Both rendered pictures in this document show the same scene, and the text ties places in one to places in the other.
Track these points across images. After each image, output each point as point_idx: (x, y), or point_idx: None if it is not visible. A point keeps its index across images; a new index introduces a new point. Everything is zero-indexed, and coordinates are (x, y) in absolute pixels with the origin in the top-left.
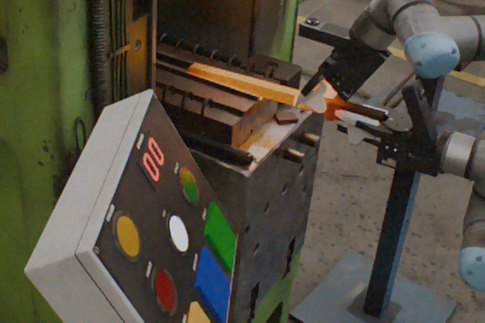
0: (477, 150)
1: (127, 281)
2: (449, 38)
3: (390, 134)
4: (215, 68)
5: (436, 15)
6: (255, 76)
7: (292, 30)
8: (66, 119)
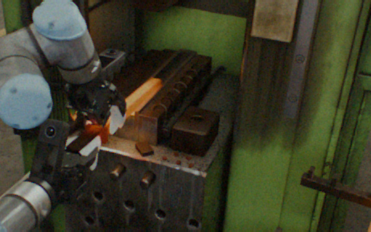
0: (2, 198)
1: None
2: None
3: None
4: (151, 85)
5: (14, 39)
6: (160, 108)
7: (326, 146)
8: (6, 24)
